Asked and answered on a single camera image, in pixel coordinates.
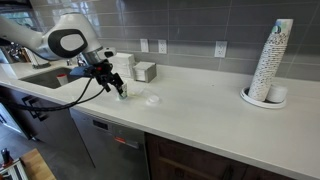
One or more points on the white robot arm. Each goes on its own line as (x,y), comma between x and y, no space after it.
(73,26)

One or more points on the steel kitchen sink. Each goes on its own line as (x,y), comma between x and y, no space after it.
(46,80)

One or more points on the stainless steel dishwasher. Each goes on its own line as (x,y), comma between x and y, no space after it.
(113,146)

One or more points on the paper towel roll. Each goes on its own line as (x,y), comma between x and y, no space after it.
(35,60)

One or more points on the white wall outlet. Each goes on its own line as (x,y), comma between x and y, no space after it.
(220,49)
(162,46)

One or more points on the red and black tool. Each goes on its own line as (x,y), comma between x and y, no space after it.
(6,158)

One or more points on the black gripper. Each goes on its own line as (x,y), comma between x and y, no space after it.
(103,75)

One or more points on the light wooden table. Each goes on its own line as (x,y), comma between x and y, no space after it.
(36,165)

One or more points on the white plastic cup lid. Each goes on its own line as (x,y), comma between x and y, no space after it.
(153,100)

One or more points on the white paper towel stack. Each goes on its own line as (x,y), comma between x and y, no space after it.
(123,63)

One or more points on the red-rimmed white cup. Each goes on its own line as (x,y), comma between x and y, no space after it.
(62,79)

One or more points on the white round tray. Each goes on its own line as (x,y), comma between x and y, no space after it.
(256,102)

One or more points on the tall stack of paper cups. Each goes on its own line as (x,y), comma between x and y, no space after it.
(270,60)

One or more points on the dark countertop appliance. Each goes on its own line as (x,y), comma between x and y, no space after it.
(11,53)

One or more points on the stack of white lids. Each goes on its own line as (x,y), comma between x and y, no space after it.
(277,93)

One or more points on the metal napkin holder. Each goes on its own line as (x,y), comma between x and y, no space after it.
(145,71)

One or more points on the brown wooden cabinet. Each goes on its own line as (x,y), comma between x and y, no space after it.
(200,163)

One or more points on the white wall switch plate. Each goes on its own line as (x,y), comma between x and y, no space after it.
(144,45)

